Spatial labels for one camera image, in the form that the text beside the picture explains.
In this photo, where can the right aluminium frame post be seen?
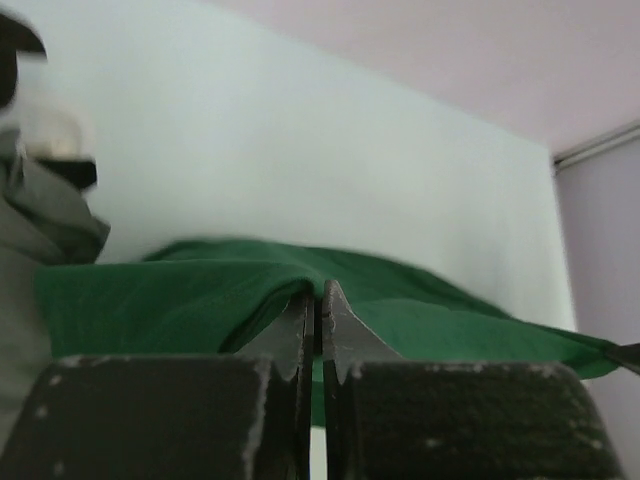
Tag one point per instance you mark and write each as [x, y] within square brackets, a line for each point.
[597, 145]

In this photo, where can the grey t shirt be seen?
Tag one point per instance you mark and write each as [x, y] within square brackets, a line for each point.
[45, 221]

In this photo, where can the green t shirt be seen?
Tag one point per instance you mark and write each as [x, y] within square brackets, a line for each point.
[215, 296]

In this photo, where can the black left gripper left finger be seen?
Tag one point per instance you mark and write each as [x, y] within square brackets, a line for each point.
[237, 416]

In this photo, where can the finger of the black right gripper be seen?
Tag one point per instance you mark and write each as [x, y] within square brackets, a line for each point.
[627, 356]

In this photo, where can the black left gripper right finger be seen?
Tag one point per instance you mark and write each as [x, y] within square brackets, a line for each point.
[391, 418]

